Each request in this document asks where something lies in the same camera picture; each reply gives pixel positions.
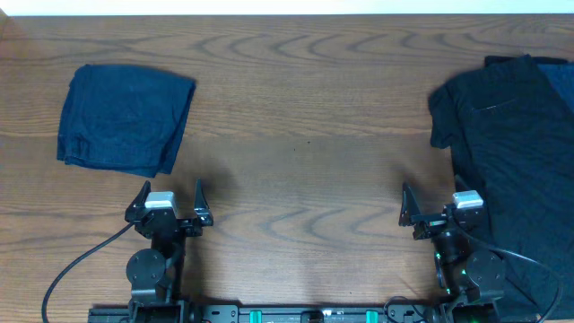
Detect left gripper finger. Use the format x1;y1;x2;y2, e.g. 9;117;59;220
194;179;213;226
125;180;151;223

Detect black shorts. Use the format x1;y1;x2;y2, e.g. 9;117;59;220
429;65;573;319

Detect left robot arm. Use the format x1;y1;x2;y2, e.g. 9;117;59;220
125;180;213;322

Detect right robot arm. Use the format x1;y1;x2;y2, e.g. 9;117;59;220
398;183;506;322

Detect folded navy blue garment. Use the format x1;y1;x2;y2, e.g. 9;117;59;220
57;65;196;178

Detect black garment under pile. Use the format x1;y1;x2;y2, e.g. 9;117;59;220
484;55;573;67

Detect blue garment in pile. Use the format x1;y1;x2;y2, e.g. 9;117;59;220
538;63;574;110

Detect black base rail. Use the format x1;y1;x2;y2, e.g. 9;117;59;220
87;303;448;323

